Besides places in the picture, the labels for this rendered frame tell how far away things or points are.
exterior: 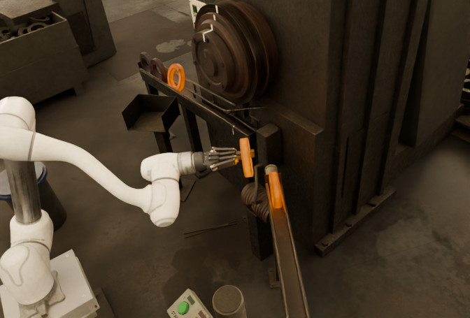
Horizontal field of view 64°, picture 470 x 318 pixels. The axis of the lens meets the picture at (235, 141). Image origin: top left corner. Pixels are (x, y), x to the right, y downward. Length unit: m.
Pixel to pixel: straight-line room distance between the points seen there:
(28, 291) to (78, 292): 0.21
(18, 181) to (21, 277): 0.37
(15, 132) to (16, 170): 0.28
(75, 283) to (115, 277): 0.52
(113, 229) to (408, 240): 1.80
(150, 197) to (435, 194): 1.88
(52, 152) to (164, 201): 0.41
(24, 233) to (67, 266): 0.28
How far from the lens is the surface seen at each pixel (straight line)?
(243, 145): 1.42
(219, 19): 1.64
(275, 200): 1.56
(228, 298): 1.56
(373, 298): 2.18
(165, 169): 1.45
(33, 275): 1.76
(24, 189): 1.73
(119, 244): 2.53
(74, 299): 1.86
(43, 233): 1.87
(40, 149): 1.42
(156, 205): 1.39
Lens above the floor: 1.89
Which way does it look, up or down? 39 degrees down
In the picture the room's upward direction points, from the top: 8 degrees counter-clockwise
